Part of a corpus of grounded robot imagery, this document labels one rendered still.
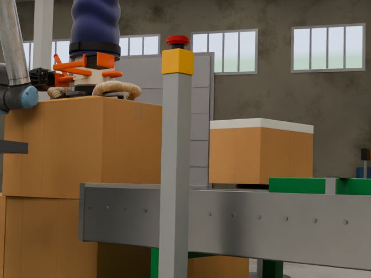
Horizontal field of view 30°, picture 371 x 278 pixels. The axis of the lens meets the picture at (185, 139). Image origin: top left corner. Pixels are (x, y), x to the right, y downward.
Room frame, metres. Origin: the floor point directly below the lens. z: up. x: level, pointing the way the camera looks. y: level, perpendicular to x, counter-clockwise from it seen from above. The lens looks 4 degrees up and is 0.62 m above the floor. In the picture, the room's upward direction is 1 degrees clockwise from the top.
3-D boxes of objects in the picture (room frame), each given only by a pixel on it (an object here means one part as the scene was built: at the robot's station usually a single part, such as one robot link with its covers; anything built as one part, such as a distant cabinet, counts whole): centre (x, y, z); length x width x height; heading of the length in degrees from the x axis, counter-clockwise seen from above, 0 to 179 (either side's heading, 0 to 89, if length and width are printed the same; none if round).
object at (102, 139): (2.99, 0.43, 0.74); 0.60 x 0.40 x 0.40; 52
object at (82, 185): (2.75, 0.14, 0.58); 0.70 x 0.03 x 0.06; 139
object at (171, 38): (1.99, 0.03, 1.02); 0.07 x 0.07 x 0.04
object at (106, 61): (2.61, 0.34, 1.07); 0.09 x 0.08 x 0.05; 141
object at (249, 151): (4.53, -0.50, 0.82); 0.60 x 0.40 x 0.40; 138
